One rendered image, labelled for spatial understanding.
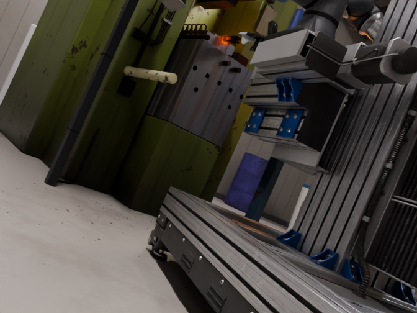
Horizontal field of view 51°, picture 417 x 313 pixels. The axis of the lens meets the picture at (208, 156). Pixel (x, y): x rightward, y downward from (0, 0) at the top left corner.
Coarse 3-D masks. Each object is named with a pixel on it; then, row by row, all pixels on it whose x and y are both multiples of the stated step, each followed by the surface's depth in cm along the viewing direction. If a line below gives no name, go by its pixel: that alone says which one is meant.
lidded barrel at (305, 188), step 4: (304, 184) 570; (304, 188) 568; (308, 188) 560; (300, 192) 580; (304, 192) 565; (300, 196) 570; (304, 196) 562; (300, 200) 566; (296, 204) 577; (300, 204) 563; (296, 208) 570; (296, 212) 565; (292, 216) 573; (296, 216) 563; (292, 220) 567; (292, 224) 564; (288, 228) 573
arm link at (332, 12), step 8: (320, 0) 134; (328, 0) 134; (336, 0) 135; (344, 0) 136; (304, 8) 140; (312, 8) 137; (320, 8) 135; (328, 8) 135; (336, 8) 135; (344, 8) 138; (336, 16) 136
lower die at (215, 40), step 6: (186, 30) 240; (192, 30) 235; (198, 30) 231; (204, 30) 226; (210, 36) 225; (216, 36) 227; (210, 42) 226; (216, 42) 228; (222, 42) 230; (222, 48) 231; (228, 48) 234; (234, 48) 236; (228, 54) 234
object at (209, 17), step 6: (198, 6) 272; (192, 12) 271; (198, 12) 273; (204, 12) 275; (210, 12) 278; (216, 12) 280; (222, 12) 283; (192, 18) 271; (198, 18) 274; (204, 18) 276; (210, 18) 279; (216, 18) 281; (210, 24) 280; (216, 24) 282; (210, 30) 281; (216, 30) 283
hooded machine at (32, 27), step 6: (30, 30) 466; (30, 36) 466; (24, 42) 465; (24, 48) 466; (18, 54) 465; (18, 60) 465; (12, 66) 464; (12, 72) 465; (6, 78) 464; (6, 84) 464; (6, 90) 465; (0, 96) 464; (0, 102) 464
